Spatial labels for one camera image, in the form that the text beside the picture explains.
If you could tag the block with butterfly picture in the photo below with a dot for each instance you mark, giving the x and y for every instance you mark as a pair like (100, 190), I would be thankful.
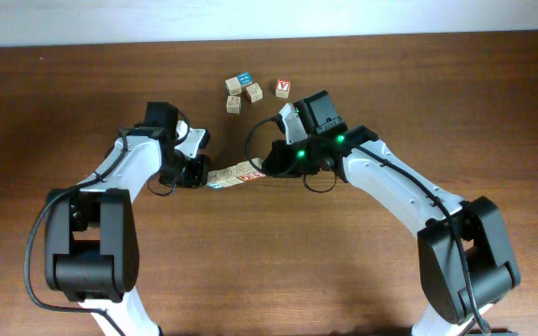
(234, 175)

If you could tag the block with red I and fish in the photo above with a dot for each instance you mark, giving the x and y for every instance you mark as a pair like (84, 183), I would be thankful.
(245, 172)

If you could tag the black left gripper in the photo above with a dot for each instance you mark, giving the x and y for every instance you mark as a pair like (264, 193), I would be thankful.
(198, 178)

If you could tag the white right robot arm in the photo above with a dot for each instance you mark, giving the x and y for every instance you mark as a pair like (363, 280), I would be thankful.
(466, 261)

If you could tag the small blue block edge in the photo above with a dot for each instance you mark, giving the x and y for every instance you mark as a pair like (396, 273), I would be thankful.
(233, 104)

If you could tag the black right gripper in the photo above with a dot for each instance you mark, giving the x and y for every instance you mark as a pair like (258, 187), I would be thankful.
(277, 155)

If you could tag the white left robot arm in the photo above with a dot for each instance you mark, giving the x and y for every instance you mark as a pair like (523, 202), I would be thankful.
(91, 248)

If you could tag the block with red V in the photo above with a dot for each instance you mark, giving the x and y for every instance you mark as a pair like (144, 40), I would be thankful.
(282, 88)

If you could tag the block with red E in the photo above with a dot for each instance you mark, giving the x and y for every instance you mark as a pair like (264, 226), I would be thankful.
(254, 92)

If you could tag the block with blue letter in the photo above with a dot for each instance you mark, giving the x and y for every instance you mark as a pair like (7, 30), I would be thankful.
(245, 79)

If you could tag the block with bird picture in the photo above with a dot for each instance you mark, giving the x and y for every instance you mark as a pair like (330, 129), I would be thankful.
(224, 177)

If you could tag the block with donkey picture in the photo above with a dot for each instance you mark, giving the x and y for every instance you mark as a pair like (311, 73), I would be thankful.
(233, 86)

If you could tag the block with red letter side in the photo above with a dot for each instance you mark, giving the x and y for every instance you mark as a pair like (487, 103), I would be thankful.
(256, 165)

